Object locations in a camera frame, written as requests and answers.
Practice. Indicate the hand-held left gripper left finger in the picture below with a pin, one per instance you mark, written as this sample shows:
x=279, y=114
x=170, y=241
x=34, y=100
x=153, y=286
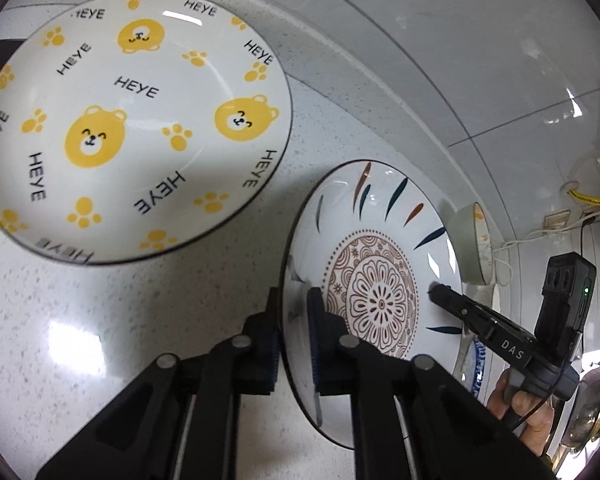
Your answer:
x=272, y=345

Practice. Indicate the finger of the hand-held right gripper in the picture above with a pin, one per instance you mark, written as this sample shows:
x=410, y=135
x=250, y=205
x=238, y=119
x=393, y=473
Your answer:
x=460, y=307

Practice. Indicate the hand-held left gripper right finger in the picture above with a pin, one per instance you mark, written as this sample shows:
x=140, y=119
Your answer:
x=316, y=340

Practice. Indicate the blue wave pattern plate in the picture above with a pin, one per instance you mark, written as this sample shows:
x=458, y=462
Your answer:
x=481, y=360

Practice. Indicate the bowl with yellow flower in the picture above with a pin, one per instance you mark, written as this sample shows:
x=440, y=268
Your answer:
x=467, y=240

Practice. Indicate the white plate with brown mandala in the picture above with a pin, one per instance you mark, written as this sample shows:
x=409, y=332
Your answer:
x=380, y=270

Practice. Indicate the white plate with yellow bears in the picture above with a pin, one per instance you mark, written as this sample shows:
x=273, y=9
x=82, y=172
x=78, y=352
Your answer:
x=145, y=125

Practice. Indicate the person's right hand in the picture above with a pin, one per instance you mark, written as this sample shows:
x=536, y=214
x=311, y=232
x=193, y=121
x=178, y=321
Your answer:
x=527, y=410

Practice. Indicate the wall socket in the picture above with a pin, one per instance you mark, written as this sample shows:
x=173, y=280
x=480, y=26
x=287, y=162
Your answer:
x=555, y=220

